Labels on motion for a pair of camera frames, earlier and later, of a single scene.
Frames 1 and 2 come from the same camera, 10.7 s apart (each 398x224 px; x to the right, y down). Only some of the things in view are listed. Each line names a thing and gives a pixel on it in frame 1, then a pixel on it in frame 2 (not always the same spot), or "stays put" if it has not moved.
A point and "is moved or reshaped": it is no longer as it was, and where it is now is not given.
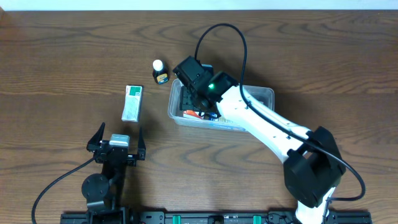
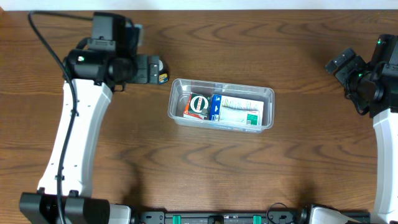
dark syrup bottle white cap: x=160 y=73 stays put
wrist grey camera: x=119 y=140 to x=139 y=27
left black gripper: x=116 y=152 to x=148 y=69
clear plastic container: x=264 y=94 stays put
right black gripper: x=188 y=101 to x=343 y=63
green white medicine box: x=132 y=103 is moved or reshaped
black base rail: x=166 y=218 stays put
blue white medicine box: x=219 y=122 is moved or reshaped
